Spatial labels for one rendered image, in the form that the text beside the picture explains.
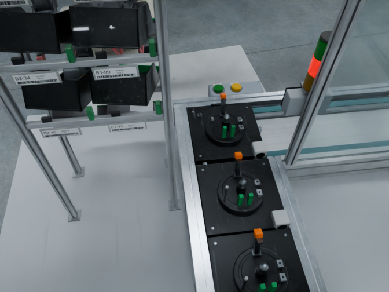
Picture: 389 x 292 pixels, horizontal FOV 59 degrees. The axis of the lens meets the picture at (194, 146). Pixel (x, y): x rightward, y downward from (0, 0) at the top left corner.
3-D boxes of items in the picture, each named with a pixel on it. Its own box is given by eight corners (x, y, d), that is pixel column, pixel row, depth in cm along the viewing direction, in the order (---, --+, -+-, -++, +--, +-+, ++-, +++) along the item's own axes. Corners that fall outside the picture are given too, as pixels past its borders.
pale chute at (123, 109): (128, 112, 122) (128, 99, 121) (165, 113, 122) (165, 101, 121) (106, 115, 94) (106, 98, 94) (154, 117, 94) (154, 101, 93)
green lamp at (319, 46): (310, 50, 85) (316, 33, 81) (330, 49, 85) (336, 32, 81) (317, 63, 81) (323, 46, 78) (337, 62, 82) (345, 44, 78)
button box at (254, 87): (207, 95, 140) (208, 83, 135) (257, 91, 142) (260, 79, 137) (210, 107, 136) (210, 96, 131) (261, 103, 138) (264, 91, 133)
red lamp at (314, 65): (305, 66, 88) (310, 50, 85) (323, 65, 89) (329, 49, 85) (311, 79, 85) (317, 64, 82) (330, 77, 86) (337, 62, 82)
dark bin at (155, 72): (119, 72, 105) (118, 47, 102) (162, 73, 105) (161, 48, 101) (92, 103, 80) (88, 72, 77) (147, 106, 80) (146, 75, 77)
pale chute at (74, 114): (85, 116, 121) (85, 102, 120) (123, 117, 120) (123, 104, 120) (50, 120, 93) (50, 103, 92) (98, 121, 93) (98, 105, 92)
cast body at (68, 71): (73, 83, 95) (69, 58, 92) (88, 84, 95) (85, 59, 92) (61, 93, 88) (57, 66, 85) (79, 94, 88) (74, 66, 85)
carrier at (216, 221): (195, 168, 112) (196, 145, 102) (267, 161, 114) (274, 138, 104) (206, 238, 97) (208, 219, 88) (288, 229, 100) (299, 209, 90)
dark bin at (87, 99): (69, 75, 104) (66, 50, 100) (112, 77, 104) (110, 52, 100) (25, 109, 79) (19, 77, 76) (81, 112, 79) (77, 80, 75)
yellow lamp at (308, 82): (300, 81, 92) (305, 66, 89) (318, 80, 93) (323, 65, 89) (306, 94, 89) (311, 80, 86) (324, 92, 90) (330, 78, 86)
